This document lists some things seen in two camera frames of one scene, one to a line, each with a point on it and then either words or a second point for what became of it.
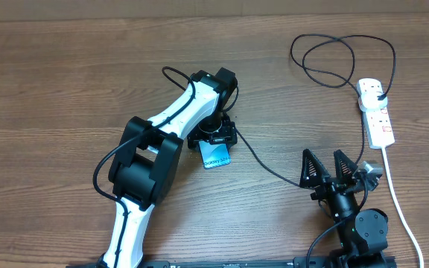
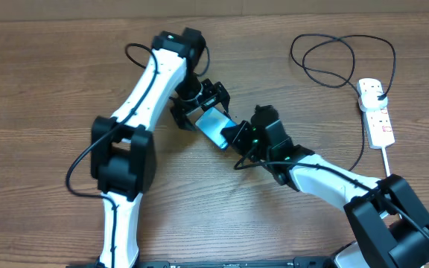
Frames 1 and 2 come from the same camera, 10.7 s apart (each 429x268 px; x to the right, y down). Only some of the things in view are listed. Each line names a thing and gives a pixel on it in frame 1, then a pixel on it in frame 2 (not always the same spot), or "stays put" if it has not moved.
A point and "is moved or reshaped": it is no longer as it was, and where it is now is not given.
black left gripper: x=228 y=135 to x=214 y=91
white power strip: x=377 y=121 stays put
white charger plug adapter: x=368 y=101 stays put
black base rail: x=297 y=262 stays put
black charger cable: x=345 y=84 stays put
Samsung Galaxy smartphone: x=214 y=155 is moved or reshaped
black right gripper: x=329 y=184 to x=237 y=138
